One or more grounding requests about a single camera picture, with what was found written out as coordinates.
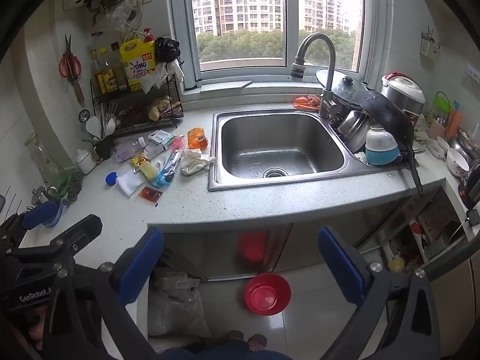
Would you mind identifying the dried red chilies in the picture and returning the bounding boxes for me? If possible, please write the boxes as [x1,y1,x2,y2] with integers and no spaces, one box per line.
[119,106,147,119]

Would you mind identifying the white plastic bag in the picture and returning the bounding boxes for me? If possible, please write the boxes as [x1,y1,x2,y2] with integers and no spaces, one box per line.
[148,270,211,338]

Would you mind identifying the white and green box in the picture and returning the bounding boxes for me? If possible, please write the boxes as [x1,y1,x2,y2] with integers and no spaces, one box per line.
[148,129,176,147]

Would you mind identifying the wall utensil holder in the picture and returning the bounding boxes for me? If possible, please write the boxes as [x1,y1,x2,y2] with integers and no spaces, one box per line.
[420,26,440,61]

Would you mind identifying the orange cloth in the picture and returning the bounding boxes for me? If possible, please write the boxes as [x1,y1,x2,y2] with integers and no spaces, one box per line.
[445,109,464,141]

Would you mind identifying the glass jar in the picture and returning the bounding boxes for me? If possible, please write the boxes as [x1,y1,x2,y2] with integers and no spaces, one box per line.
[25,133,62,188]

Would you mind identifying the white gauze cloth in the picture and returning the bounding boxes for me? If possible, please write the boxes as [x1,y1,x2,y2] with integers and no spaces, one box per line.
[115,169,145,197]

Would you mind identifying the black wok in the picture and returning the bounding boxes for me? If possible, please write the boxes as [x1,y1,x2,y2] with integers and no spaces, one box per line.
[352,90,424,197]

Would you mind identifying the yellow OMO detergent bag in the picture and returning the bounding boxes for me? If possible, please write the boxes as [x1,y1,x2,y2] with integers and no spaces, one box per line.
[119,32,156,92]

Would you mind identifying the window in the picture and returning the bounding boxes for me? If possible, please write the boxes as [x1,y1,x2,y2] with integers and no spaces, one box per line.
[167,0,392,92]

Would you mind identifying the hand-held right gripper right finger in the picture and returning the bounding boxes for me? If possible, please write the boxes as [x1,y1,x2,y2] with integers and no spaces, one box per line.
[318,227,445,360]

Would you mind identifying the rice cooker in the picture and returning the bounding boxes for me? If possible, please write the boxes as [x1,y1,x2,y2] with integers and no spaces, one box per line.
[382,72,426,115]

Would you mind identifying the small steel lidded pot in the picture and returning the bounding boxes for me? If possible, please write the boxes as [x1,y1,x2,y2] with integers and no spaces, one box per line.
[32,187,59,207]

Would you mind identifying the orange crumpled bag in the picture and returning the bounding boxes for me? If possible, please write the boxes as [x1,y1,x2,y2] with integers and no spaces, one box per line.
[293,95,322,110]

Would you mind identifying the blue dish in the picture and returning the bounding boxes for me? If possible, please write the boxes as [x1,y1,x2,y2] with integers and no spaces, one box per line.
[42,198,64,228]

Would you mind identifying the steel bowl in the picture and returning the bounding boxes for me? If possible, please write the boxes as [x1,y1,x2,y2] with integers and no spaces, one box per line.
[448,131,477,162]

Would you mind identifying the person's right foot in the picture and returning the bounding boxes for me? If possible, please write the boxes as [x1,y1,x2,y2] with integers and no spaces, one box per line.
[247,334,269,351]

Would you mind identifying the person's left hand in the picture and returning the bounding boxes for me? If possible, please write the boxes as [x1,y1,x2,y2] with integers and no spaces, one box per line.
[26,305,47,349]

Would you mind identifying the white floral bowl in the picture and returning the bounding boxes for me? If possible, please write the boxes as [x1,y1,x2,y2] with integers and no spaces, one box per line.
[446,147,470,178]

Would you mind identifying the white rice paddle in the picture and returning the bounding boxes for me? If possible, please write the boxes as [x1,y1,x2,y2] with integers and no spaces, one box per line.
[85,116,102,139]

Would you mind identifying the clear oil bottle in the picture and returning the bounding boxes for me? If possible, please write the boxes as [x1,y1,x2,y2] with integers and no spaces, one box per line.
[90,48,107,94]

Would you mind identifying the red sauce packet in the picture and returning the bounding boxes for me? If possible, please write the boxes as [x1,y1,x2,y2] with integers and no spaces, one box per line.
[138,186,164,203]

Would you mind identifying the red plastic basin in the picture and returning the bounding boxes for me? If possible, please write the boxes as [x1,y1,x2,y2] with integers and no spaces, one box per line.
[244,273,292,316]

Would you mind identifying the black plastic bag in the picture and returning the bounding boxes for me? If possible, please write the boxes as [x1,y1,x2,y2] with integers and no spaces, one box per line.
[154,37,181,64]

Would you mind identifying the white rag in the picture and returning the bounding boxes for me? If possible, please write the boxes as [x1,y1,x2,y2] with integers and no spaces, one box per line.
[412,124,445,158]

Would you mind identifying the cardboard box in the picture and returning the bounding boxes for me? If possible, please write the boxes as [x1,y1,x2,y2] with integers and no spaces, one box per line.
[418,204,456,241]

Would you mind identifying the ginger root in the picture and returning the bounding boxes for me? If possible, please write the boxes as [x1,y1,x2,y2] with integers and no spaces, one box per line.
[147,97,171,121]

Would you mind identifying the green lid container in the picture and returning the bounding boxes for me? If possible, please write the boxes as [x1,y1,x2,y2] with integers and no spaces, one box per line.
[431,91,452,124]

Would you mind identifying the white plastic wrapper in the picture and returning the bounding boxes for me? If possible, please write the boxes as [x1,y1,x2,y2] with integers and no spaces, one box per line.
[181,148,215,176]

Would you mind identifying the red-handled scissors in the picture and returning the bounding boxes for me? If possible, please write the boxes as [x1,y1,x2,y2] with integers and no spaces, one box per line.
[58,34,82,81]

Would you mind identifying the steel wool scourer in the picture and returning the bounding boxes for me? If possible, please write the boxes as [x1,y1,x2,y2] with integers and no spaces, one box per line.
[64,172,84,205]

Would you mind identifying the steel faucet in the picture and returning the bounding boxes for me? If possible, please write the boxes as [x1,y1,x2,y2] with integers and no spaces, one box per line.
[289,32,337,119]

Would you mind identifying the bundle of steel chopsticks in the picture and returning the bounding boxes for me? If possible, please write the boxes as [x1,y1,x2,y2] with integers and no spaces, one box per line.
[98,101,119,139]

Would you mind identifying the black appliance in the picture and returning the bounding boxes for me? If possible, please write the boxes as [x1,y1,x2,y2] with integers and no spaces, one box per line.
[459,170,480,211]

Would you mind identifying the steel sink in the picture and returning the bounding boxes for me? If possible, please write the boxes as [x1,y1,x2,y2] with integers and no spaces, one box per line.
[208,109,413,192]

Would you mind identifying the black wire rack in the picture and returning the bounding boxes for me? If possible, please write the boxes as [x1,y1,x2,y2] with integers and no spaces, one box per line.
[90,77,184,137]

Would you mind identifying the yellow and red packet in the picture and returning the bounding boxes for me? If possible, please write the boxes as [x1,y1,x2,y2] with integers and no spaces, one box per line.
[129,154,158,182]

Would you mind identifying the white ceramic lidded jar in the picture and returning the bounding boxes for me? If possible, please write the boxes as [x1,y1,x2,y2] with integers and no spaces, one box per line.
[75,148,99,175]

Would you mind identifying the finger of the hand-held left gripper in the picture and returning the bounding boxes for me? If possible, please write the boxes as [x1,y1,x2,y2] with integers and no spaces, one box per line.
[7,214,103,271]
[0,199,64,240]

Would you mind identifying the clear plastic bag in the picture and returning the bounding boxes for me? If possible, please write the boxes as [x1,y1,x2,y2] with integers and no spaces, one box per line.
[86,0,145,36]

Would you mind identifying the orange plastic cup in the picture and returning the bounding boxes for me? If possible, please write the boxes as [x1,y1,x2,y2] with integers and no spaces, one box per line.
[187,127,209,151]

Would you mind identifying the steel cabinet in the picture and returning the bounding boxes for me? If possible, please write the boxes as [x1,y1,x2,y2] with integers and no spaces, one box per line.
[150,223,376,282]

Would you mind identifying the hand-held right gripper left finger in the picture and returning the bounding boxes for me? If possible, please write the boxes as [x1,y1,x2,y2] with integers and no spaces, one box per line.
[43,227,166,360]

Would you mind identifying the white and blue bowl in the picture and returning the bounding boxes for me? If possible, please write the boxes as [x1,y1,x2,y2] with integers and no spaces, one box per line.
[364,123,401,166]

